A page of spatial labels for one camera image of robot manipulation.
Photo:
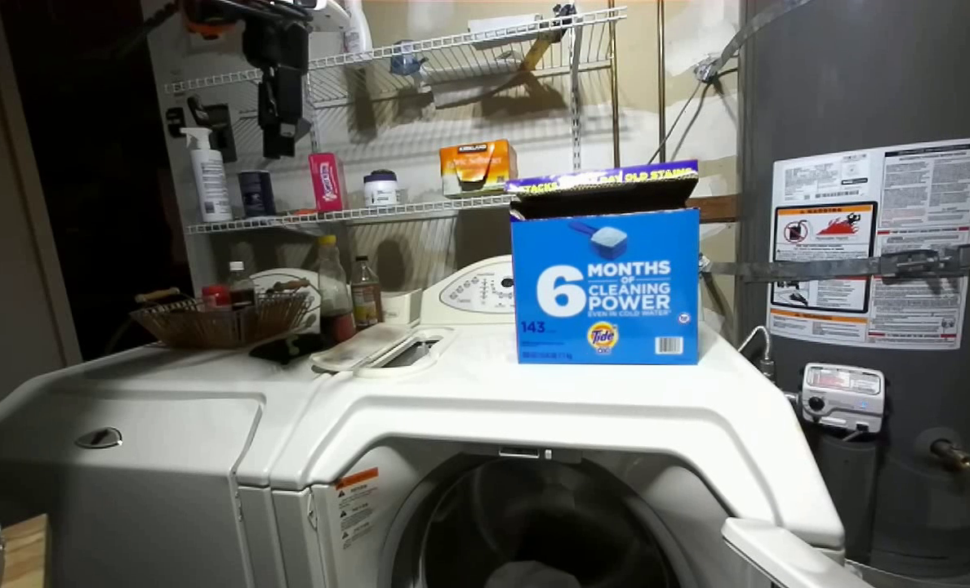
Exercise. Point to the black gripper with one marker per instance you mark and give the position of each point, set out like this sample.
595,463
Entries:
277,59

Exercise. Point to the white detergent compartment lid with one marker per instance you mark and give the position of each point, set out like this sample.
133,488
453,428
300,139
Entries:
372,347

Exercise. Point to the white dryer machine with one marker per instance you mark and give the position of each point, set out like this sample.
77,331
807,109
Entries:
144,460

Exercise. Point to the Tide detergent cardboard box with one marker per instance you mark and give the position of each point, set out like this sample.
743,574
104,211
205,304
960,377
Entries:
604,281

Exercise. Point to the white front-load washing machine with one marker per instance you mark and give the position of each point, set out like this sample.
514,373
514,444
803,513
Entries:
570,412

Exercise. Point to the dark blue small box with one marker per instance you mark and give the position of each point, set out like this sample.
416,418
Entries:
255,194

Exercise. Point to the pink cardboard box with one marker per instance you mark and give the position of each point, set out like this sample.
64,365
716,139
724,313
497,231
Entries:
329,184

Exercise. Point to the white spray bottle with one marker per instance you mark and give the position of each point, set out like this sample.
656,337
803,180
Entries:
209,180

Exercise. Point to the white jar with dark lid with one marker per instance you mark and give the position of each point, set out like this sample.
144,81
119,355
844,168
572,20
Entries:
382,194

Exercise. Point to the dark glass bottle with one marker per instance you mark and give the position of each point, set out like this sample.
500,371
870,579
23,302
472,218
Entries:
330,265

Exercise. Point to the amber liquid bottle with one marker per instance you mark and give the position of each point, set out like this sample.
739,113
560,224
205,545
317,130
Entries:
368,297

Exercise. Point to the orange cardboard box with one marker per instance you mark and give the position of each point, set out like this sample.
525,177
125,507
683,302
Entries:
479,165

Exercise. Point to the wooden clothes hanger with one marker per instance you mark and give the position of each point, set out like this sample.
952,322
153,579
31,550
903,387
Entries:
520,93

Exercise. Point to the grey water heater tank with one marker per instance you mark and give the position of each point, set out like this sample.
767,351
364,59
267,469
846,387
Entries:
888,88

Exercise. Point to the white gas valve box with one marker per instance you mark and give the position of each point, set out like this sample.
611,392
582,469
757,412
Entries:
844,398

